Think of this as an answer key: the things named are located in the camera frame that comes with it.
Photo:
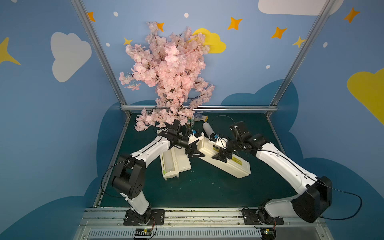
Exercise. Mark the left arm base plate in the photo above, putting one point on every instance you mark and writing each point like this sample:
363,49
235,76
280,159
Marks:
150,217

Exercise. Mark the aluminium rail base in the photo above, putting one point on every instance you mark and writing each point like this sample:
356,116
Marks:
195,224

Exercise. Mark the left small circuit board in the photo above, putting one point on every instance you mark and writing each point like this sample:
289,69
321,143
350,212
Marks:
140,233

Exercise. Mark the plastic wrap roll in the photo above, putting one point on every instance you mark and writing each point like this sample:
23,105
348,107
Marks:
210,130
168,161

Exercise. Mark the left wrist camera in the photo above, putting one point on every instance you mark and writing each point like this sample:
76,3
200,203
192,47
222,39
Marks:
194,136

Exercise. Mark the dispenser lid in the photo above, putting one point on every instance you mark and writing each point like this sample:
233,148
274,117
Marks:
182,159

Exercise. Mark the pink cherry blossom tree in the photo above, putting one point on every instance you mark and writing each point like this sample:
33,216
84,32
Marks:
172,66

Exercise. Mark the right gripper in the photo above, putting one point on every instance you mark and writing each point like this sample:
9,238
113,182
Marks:
226,149

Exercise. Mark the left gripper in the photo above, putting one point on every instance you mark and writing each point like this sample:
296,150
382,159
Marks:
190,147

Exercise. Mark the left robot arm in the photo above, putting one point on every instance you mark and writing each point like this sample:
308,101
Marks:
129,173

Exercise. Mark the right small circuit board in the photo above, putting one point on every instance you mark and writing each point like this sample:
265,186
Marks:
268,234

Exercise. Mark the small circuit board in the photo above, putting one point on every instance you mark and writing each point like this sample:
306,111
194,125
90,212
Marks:
140,233
268,234

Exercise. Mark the white wrap dispenser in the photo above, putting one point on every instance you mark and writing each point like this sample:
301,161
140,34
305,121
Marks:
213,150

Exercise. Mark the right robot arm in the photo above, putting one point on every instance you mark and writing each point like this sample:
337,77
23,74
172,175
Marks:
286,188

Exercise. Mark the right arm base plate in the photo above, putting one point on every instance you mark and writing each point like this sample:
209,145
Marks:
259,217

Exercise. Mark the dispenser base tray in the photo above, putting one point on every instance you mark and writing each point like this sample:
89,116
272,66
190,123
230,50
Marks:
175,173

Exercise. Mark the small plastic bottle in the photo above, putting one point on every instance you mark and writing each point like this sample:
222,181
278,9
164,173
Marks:
200,117

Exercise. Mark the green printed cup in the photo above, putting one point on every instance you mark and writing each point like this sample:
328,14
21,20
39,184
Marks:
191,122

